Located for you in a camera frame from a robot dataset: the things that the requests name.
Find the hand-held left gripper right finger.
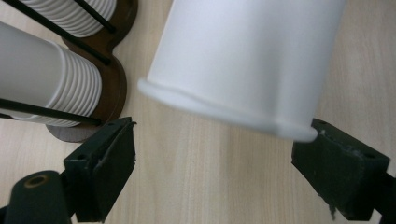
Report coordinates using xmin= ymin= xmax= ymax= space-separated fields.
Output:
xmin=290 ymin=118 xmax=392 ymax=222

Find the short stack of white cups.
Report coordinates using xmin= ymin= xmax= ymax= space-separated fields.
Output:
xmin=0 ymin=21 xmax=104 ymax=128

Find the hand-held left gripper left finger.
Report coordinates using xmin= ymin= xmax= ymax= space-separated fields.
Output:
xmin=63 ymin=116 xmax=138 ymax=223

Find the white paper cup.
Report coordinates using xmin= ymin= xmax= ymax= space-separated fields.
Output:
xmin=137 ymin=0 xmax=347 ymax=144

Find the tall stack of white cups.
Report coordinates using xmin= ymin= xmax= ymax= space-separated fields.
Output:
xmin=20 ymin=0 xmax=118 ymax=38

